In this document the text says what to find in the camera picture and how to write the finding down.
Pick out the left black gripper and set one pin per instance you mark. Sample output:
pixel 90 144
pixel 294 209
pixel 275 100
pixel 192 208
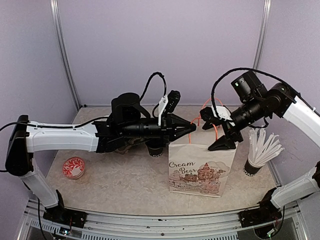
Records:
pixel 169 125

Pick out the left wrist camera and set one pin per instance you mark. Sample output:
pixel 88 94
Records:
pixel 167 104

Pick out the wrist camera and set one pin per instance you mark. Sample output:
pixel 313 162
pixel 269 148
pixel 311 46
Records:
pixel 167 104
pixel 223 114

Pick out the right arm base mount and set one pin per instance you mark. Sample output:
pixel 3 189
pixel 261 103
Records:
pixel 257 216

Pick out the aluminium front frame rail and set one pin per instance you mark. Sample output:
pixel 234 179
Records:
pixel 212 226

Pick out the brown cardboard cup carrier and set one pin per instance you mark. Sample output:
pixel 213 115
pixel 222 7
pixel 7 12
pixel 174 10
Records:
pixel 127 146

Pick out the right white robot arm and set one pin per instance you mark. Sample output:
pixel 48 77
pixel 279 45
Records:
pixel 299 133

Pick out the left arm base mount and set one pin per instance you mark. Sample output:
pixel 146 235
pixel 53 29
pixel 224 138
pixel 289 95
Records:
pixel 70 217

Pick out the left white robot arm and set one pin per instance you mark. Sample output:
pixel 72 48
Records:
pixel 29 137

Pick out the white paper takeout bag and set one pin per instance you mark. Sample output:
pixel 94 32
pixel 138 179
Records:
pixel 195 170

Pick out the bundle of white wrapped straws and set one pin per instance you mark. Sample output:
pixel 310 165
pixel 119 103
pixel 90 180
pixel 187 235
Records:
pixel 262 148

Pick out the black cup holding straws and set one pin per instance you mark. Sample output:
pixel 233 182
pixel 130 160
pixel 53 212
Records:
pixel 250 169

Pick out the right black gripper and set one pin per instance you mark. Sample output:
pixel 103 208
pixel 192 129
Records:
pixel 222 140

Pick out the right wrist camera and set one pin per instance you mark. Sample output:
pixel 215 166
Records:
pixel 223 114

